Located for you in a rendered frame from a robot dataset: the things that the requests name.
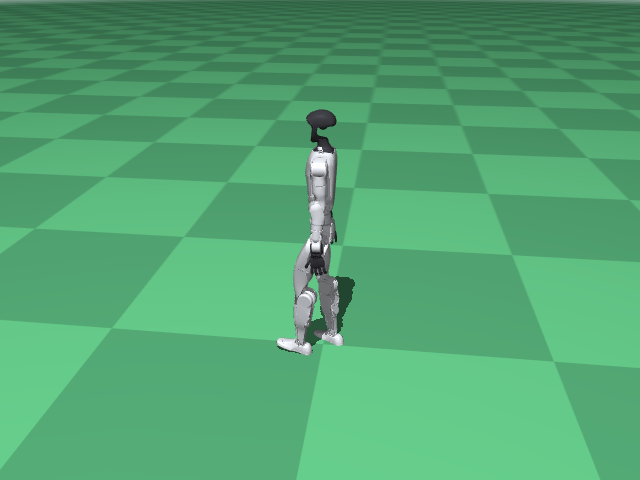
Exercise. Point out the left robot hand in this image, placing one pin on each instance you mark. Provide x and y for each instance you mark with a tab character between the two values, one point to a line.
316	261

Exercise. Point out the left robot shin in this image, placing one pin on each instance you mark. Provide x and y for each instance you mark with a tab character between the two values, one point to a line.
303	311

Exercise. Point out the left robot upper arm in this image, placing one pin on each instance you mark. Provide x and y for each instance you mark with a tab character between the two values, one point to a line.
319	173

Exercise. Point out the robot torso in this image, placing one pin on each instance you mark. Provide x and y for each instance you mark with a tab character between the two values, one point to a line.
331	159

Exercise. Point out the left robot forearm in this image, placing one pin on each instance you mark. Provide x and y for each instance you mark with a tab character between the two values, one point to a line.
317	221

